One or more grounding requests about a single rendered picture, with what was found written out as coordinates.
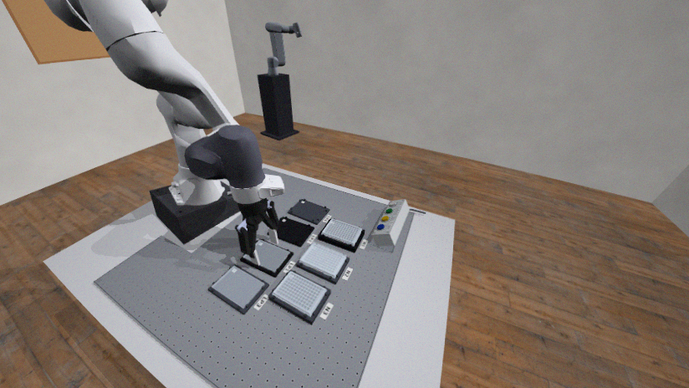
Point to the white button panel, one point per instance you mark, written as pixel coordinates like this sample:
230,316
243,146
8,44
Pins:
390,224

